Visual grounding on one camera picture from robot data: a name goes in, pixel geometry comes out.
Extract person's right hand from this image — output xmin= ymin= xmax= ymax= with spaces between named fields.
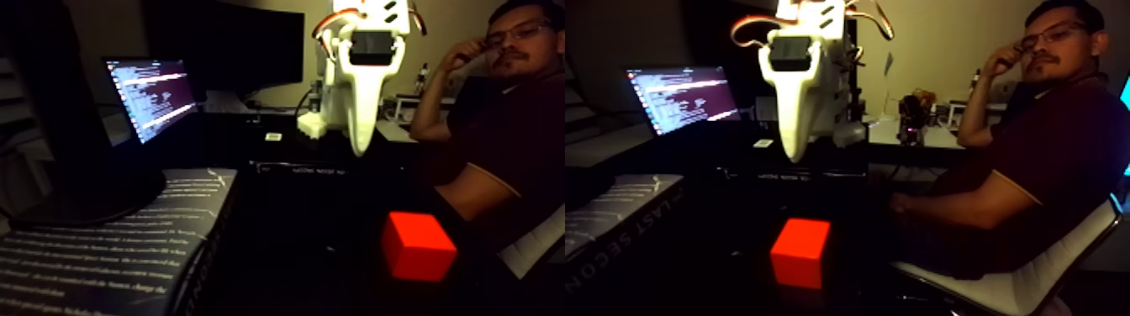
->
xmin=981 ymin=42 xmax=1025 ymax=81

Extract black book white print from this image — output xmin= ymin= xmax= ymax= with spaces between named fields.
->
xmin=565 ymin=172 xmax=686 ymax=297

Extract eyeglasses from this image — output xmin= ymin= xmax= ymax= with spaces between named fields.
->
xmin=1019 ymin=22 xmax=1087 ymax=50

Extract black case white print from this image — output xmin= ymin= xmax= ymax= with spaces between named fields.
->
xmin=724 ymin=163 xmax=871 ymax=184

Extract white chair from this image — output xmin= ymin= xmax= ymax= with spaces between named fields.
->
xmin=891 ymin=194 xmax=1124 ymax=316

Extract orange white servo cable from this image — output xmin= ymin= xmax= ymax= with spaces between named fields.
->
xmin=731 ymin=13 xmax=778 ymax=47
xmin=847 ymin=0 xmax=895 ymax=41

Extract open laptop lit screen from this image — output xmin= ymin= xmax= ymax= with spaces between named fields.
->
xmin=625 ymin=65 xmax=742 ymax=138

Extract person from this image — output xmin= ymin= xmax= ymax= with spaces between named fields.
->
xmin=890 ymin=0 xmax=1130 ymax=279

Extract red cube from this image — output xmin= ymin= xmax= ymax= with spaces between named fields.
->
xmin=770 ymin=218 xmax=832 ymax=291

